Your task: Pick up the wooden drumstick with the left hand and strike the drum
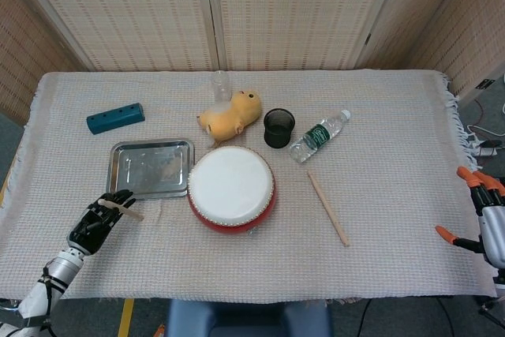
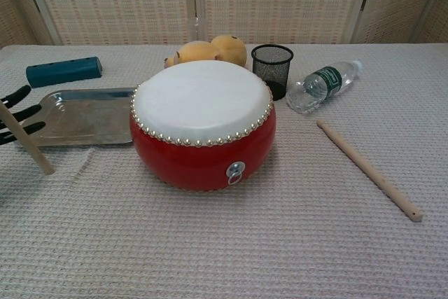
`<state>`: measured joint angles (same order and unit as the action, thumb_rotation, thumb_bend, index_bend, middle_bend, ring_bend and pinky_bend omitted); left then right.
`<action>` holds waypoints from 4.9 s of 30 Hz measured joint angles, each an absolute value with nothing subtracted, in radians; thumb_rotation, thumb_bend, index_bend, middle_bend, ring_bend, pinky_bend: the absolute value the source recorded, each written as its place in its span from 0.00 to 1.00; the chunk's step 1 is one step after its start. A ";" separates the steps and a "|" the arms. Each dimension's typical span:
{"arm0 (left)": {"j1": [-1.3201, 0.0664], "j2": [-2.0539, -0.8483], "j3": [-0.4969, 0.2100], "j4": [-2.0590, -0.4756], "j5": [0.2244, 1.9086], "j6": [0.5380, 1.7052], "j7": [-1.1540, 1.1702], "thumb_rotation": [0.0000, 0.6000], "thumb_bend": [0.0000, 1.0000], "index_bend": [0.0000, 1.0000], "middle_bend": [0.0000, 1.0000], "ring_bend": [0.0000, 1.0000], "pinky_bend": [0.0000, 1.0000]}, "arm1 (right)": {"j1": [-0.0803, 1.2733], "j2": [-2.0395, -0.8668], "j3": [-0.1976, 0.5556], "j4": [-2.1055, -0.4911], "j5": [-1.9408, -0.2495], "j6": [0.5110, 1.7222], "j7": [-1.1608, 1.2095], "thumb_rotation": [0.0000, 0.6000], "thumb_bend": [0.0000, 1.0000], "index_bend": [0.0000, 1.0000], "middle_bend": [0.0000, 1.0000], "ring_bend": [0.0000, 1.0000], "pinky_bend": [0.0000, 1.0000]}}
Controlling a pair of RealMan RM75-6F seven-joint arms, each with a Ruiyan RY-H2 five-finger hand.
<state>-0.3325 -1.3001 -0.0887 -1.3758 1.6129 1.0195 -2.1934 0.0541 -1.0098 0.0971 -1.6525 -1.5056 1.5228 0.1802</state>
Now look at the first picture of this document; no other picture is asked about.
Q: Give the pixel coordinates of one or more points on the right orange-tipped robot hand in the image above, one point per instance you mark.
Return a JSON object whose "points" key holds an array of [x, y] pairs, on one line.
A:
{"points": [[495, 234]]}

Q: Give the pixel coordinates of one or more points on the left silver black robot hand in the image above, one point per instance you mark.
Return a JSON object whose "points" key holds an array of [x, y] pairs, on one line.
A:
{"points": [[88, 230]]}

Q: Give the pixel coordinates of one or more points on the wooden drumstick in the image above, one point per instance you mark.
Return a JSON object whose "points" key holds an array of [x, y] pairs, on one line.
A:
{"points": [[327, 207], [126, 211]]}

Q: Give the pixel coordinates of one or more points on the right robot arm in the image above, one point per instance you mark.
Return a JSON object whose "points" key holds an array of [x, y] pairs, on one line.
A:
{"points": [[498, 285]]}

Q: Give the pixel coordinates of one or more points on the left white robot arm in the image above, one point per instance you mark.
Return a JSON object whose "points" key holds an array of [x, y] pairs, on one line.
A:
{"points": [[59, 270]]}

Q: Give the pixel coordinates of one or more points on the stainless steel tray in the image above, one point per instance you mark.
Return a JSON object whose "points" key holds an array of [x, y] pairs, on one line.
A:
{"points": [[146, 169]]}

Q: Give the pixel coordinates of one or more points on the white power strip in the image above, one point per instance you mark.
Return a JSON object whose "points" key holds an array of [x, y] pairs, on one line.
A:
{"points": [[486, 151]]}

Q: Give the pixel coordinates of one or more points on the teal block with holes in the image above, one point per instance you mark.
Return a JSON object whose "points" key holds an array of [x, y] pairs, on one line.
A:
{"points": [[114, 118]]}

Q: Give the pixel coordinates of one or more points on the beige woven tablecloth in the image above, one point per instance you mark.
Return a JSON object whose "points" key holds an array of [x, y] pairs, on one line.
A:
{"points": [[375, 214]]}

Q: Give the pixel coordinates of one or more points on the small orange object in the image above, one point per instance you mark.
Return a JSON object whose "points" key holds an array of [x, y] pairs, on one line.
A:
{"points": [[160, 330]]}

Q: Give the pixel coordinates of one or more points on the red drum white head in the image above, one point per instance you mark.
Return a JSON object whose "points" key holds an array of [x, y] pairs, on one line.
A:
{"points": [[230, 185]]}

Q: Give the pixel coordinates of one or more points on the yellow plush toy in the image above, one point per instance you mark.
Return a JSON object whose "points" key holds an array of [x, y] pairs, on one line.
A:
{"points": [[233, 118]]}

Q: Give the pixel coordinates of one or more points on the blue padded seat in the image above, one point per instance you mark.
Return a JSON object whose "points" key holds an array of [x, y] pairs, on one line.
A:
{"points": [[248, 319]]}

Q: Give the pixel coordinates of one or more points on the clear plastic cup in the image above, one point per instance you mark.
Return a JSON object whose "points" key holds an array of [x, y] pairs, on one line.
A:
{"points": [[221, 88]]}

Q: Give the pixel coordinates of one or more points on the bamboo folding screen panel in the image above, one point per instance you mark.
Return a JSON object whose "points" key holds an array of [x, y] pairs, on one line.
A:
{"points": [[23, 45], [130, 13], [292, 13], [481, 29], [410, 17]]}

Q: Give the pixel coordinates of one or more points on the clear water bottle green label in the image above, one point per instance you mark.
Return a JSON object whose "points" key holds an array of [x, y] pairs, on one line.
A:
{"points": [[317, 135]]}

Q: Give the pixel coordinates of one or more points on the black mesh pen cup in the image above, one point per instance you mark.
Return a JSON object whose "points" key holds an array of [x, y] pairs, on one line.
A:
{"points": [[279, 132]]}

